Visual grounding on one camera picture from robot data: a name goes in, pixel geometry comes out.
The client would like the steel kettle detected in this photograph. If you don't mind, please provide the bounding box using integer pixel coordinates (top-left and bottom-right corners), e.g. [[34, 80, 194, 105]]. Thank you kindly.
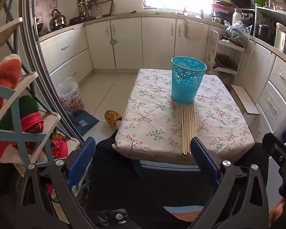
[[49, 9, 67, 28]]

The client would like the grey sliding door frame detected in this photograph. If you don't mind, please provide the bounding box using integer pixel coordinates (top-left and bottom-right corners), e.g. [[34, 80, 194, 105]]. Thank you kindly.
[[17, 0, 86, 144]]

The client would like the person's leg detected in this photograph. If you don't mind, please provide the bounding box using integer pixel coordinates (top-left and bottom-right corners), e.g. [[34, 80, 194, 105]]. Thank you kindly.
[[86, 119, 205, 229]]

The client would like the dish rack with bowls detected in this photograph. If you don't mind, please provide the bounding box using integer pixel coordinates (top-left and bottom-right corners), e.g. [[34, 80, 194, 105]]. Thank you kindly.
[[211, 0, 231, 24]]

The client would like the low wooden bench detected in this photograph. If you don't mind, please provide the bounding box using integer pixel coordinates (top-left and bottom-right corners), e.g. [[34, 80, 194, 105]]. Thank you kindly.
[[231, 84, 260, 115]]

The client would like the blue dustpan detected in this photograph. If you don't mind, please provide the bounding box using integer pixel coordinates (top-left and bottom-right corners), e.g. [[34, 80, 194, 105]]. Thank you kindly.
[[67, 110, 100, 135]]

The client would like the mop handle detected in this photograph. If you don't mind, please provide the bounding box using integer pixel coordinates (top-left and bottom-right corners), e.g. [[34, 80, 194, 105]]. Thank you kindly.
[[30, 0, 40, 43]]

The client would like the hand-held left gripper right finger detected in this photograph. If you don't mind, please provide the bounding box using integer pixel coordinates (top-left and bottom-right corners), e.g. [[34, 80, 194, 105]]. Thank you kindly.
[[188, 137, 271, 229]]

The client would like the bundle of wooden chopsticks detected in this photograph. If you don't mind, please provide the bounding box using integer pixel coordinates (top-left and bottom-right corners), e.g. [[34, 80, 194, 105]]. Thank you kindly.
[[181, 104, 197, 155]]

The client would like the steel pot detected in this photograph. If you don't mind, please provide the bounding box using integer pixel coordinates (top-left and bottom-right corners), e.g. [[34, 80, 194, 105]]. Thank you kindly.
[[255, 24, 276, 46]]

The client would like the wall utensil rack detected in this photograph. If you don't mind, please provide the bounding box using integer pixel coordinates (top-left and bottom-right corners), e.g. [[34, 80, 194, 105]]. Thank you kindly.
[[76, 0, 108, 17]]

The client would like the orange plush toy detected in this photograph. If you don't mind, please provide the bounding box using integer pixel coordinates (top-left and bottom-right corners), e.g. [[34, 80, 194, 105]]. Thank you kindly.
[[0, 54, 22, 90]]

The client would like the white and blue shelf rack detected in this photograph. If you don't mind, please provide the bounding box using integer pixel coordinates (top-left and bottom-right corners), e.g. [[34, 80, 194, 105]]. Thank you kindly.
[[0, 17, 80, 177]]

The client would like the white electric jug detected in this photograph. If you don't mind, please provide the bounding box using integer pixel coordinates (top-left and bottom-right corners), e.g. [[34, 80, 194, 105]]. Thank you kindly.
[[274, 23, 286, 52]]

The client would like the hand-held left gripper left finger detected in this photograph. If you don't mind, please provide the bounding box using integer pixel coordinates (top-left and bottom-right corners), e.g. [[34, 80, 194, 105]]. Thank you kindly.
[[15, 137, 97, 229]]

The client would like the person's right hand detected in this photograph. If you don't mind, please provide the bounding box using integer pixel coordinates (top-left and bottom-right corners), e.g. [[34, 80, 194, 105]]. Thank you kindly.
[[269, 197, 286, 228]]

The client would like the black frying pan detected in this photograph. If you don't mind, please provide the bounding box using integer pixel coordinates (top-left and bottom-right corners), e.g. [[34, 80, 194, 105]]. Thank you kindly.
[[69, 15, 96, 25]]

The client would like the black wok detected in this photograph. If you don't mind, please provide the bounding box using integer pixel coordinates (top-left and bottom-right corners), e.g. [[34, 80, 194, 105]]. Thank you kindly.
[[33, 18, 44, 36]]

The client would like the plastic bag of greens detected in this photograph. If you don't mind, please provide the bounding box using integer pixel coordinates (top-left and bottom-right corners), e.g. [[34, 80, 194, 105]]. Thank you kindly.
[[225, 21, 252, 46]]

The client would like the floral tablecloth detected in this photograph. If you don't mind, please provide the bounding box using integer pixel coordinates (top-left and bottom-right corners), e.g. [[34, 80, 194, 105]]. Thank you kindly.
[[112, 69, 255, 166]]

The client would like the cream door cabinet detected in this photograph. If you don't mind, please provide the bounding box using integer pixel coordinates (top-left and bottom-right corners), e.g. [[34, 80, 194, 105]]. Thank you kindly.
[[84, 17, 210, 71]]

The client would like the white thermos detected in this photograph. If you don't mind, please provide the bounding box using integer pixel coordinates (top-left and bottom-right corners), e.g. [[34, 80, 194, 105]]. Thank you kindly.
[[232, 9, 243, 27]]

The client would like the yellow patterned slipper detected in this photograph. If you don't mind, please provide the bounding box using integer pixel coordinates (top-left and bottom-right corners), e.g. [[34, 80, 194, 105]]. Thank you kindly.
[[104, 110, 122, 126]]

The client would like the green round item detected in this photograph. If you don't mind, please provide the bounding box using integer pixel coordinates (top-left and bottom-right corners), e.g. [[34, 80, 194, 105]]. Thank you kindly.
[[0, 95, 40, 129]]

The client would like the floral trash bin with bag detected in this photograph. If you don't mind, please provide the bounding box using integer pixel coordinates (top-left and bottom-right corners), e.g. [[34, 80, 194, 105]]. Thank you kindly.
[[55, 76, 84, 112]]

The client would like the white metal shelf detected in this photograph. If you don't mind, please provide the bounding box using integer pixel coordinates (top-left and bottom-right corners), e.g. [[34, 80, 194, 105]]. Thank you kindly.
[[251, 5, 286, 41]]

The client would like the black framed tray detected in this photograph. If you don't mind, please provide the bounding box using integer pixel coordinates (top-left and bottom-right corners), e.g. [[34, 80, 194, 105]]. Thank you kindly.
[[95, 0, 113, 18]]

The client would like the cream drawer cabinet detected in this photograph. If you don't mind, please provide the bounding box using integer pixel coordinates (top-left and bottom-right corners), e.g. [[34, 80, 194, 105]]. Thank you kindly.
[[38, 25, 93, 84], [236, 38, 286, 144]]

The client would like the white trolley cart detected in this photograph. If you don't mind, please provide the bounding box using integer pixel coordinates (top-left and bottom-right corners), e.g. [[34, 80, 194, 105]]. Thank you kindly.
[[205, 30, 245, 77]]

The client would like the teal perforated plastic basket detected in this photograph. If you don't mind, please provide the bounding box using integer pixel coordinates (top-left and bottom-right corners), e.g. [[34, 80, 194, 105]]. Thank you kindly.
[[171, 56, 207, 105]]

